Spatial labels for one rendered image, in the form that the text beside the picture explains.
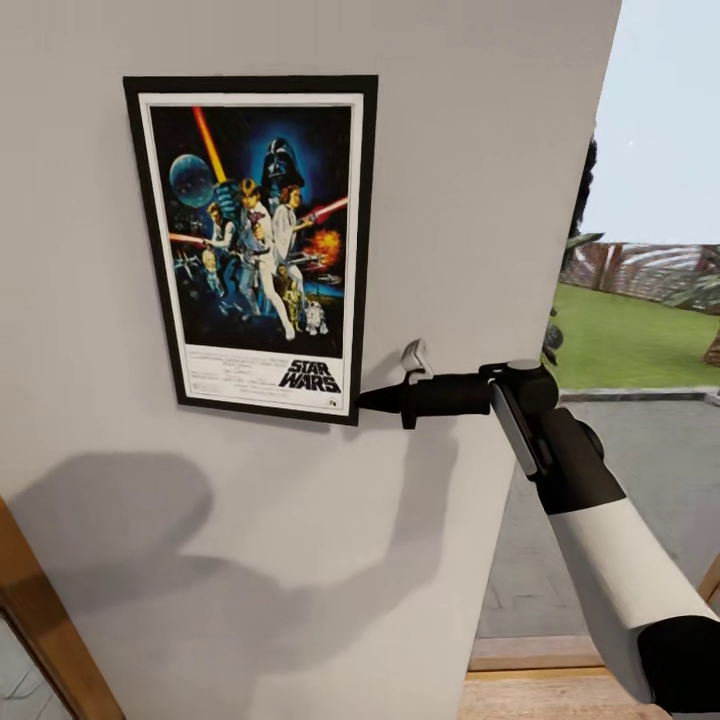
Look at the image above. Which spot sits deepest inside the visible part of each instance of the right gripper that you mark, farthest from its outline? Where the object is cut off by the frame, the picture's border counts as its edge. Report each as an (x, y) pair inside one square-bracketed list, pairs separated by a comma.
[(436, 397)]

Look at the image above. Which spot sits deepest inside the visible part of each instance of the door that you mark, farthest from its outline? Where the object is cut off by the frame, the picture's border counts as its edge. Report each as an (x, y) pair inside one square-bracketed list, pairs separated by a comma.
[(46, 671)]

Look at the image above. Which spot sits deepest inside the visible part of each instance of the poster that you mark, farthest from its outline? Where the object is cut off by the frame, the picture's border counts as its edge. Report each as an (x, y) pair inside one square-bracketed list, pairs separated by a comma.
[(257, 192)]

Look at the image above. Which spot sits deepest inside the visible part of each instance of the fixed window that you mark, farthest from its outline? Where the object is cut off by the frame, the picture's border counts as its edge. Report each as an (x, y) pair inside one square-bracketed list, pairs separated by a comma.
[(632, 340)]

